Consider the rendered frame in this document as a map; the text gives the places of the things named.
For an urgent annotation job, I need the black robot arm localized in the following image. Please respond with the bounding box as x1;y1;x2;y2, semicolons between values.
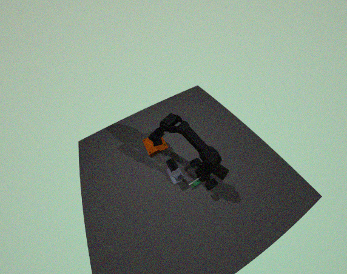
148;113;229;180

